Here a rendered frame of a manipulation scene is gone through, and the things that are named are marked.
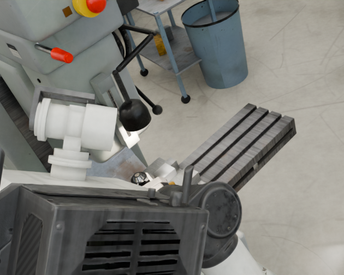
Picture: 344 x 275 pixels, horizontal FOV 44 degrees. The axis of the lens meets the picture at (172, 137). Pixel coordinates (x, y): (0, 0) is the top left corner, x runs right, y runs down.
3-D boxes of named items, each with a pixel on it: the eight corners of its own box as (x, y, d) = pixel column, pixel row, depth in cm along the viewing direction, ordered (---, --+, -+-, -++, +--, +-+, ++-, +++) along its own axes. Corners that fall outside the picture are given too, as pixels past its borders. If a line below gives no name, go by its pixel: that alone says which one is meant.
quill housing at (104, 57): (157, 125, 122) (115, 25, 103) (101, 171, 114) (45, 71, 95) (119, 108, 135) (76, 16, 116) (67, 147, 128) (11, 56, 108)
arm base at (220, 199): (253, 241, 69) (235, 173, 69) (192, 273, 62) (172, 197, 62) (199, 235, 82) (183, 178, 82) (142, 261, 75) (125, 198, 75)
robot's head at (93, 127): (108, 168, 61) (118, 107, 61) (35, 158, 59) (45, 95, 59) (107, 164, 67) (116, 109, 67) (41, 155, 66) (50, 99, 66)
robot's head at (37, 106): (88, 143, 60) (95, 91, 61) (24, 134, 58) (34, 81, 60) (87, 150, 66) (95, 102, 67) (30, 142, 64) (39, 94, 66)
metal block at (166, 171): (179, 180, 146) (175, 168, 142) (167, 191, 144) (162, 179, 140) (170, 174, 150) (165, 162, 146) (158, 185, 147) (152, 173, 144)
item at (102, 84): (140, 139, 114) (110, 75, 102) (129, 149, 113) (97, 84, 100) (131, 135, 117) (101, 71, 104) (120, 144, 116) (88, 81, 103)
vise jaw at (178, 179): (201, 180, 144) (198, 172, 141) (170, 209, 138) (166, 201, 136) (189, 173, 148) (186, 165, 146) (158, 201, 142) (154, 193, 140)
